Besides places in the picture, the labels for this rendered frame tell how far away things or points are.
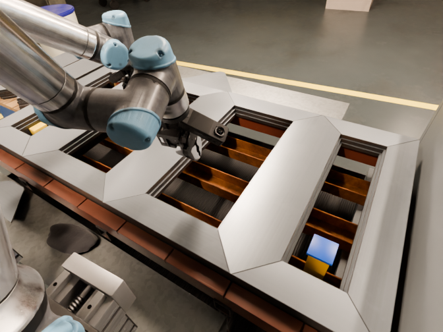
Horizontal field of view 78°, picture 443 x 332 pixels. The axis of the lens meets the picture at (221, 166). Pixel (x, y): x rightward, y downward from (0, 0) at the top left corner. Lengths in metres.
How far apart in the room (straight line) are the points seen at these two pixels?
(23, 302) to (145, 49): 0.38
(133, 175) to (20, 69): 0.58
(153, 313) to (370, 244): 0.60
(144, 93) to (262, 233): 0.47
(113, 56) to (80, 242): 0.60
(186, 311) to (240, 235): 0.27
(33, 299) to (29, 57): 0.29
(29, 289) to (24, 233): 0.93
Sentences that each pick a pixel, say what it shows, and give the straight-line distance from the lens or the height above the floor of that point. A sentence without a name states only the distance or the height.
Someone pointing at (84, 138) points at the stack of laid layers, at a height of 0.84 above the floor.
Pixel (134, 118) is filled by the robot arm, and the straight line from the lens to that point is 0.44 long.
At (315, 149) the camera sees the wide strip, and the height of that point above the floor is 0.86.
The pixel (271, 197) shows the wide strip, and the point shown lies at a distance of 0.82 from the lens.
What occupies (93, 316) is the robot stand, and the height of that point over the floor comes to 0.98.
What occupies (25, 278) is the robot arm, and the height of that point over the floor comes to 1.27.
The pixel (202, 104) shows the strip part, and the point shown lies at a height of 0.86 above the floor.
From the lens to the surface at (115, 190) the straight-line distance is 0.92.
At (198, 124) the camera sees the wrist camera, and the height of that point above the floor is 1.14.
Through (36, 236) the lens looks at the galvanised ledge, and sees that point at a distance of 1.19.
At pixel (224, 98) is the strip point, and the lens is 1.25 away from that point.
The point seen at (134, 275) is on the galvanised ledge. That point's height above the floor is 0.68.
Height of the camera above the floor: 1.49
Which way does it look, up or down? 44 degrees down
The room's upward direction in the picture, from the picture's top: 5 degrees counter-clockwise
